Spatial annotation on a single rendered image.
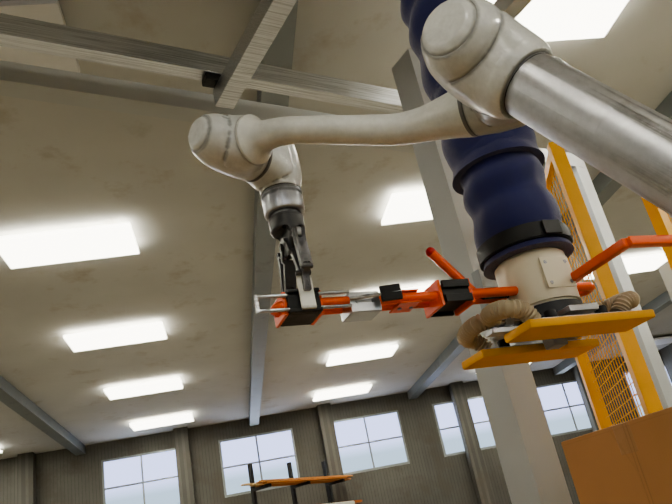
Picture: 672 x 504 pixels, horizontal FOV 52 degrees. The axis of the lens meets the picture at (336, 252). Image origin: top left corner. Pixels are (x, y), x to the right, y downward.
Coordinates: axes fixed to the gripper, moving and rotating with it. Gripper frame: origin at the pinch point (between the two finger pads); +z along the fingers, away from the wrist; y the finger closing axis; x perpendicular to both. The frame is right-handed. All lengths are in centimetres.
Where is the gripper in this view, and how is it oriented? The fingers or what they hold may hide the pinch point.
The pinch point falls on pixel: (301, 304)
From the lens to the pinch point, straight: 140.9
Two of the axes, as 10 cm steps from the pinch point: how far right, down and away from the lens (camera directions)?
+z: 1.9, 9.0, -4.0
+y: -3.2, 4.4, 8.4
